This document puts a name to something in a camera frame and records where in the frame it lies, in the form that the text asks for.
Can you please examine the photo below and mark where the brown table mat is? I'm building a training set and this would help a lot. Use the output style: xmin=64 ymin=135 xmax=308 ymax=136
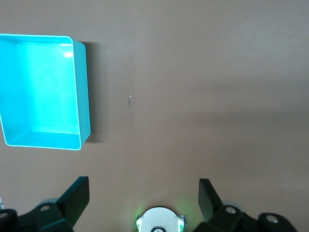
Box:
xmin=0 ymin=0 xmax=309 ymax=232

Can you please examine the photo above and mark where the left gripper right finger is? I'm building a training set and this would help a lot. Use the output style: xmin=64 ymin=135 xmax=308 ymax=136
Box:
xmin=193 ymin=178 xmax=297 ymax=232

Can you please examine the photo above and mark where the teal plastic storage bin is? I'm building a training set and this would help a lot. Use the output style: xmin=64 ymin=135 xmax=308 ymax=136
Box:
xmin=0 ymin=33 xmax=92 ymax=151

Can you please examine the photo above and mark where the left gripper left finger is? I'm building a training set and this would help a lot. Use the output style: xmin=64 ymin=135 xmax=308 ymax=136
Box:
xmin=0 ymin=176 xmax=90 ymax=232

